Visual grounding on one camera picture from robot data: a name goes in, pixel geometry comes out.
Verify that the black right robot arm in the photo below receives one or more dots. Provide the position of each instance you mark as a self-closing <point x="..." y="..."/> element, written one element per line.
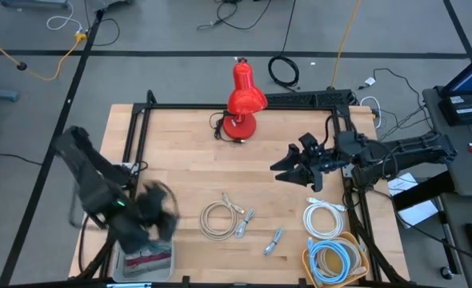
<point x="420" y="150"/>

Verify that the grey furniture foot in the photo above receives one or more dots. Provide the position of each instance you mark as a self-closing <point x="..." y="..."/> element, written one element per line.
<point x="32" y="3"/>
<point x="0" y="95"/>

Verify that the orange plastic bin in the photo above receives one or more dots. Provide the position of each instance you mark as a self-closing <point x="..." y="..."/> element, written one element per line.
<point x="304" y="262"/>

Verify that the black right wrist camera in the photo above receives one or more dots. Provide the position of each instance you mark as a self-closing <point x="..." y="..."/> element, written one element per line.
<point x="350" y="146"/>

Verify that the black metal frame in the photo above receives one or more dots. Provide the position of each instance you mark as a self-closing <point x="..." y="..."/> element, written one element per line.
<point x="180" y="106"/>

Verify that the black caster wheel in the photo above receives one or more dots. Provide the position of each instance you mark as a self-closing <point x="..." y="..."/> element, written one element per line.
<point x="446" y="273"/>

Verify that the black round floor puck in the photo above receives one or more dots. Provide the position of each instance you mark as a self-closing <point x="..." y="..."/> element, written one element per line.
<point x="22" y="66"/>

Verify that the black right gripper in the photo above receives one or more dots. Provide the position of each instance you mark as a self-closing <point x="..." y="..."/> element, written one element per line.
<point x="320" y="160"/>

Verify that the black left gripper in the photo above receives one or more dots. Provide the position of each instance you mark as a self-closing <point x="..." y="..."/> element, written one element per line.
<point x="158" y="212"/>

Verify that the white paper sheet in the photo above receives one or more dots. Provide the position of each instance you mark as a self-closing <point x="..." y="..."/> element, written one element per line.
<point x="404" y="185"/>

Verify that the grey desk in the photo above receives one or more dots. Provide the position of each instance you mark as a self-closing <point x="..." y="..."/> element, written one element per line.
<point x="460" y="176"/>

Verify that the black power strip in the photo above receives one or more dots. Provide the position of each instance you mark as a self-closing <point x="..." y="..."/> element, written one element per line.
<point x="320" y="98"/>

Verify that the red screwdriver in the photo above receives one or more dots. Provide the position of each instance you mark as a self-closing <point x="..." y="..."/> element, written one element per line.
<point x="148" y="259"/>

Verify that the black desk beam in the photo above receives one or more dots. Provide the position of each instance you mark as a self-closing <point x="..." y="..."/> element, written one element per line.
<point x="424" y="191"/>

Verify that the grey plastic bin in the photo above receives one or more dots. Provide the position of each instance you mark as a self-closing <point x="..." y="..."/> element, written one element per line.
<point x="140" y="278"/>

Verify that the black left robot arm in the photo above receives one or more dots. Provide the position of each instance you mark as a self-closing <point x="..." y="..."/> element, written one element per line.
<point x="88" y="172"/>

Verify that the black box with labels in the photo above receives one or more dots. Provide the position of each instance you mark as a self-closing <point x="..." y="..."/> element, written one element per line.
<point x="460" y="116"/>

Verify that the red desk lamp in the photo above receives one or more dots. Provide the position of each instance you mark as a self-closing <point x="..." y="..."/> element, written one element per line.
<point x="244" y="100"/>

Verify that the white power adapter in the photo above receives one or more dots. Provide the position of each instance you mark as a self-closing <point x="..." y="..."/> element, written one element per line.
<point x="370" y="81"/>

